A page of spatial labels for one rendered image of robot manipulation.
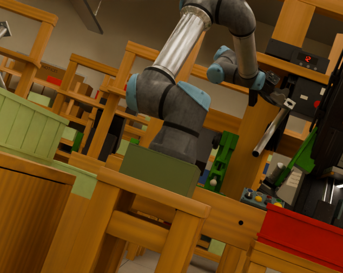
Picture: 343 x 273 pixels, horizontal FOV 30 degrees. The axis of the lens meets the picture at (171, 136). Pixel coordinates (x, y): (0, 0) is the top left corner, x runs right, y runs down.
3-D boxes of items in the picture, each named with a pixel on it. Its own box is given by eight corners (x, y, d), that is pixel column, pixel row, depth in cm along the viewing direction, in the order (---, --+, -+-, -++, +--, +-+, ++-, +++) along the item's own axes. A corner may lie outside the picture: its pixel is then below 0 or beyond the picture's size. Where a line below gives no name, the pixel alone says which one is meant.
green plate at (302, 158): (302, 183, 245) (334, 138, 246) (284, 171, 246) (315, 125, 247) (298, 185, 256) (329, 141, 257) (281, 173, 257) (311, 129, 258)
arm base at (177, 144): (193, 164, 190) (204, 132, 191) (145, 147, 191) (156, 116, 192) (194, 168, 205) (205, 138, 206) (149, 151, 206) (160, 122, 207)
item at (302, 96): (325, 122, 273) (337, 89, 274) (287, 108, 275) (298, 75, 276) (321, 125, 285) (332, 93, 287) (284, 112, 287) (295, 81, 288)
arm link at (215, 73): (231, 72, 248) (242, 60, 256) (205, 65, 252) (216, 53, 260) (230, 90, 252) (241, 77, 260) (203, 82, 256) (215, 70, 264)
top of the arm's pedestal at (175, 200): (202, 218, 179) (206, 204, 179) (95, 179, 183) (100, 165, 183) (207, 218, 210) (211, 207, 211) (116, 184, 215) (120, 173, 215)
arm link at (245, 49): (261, -9, 214) (268, 76, 256) (230, -16, 218) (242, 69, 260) (248, 17, 209) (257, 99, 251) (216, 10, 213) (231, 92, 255)
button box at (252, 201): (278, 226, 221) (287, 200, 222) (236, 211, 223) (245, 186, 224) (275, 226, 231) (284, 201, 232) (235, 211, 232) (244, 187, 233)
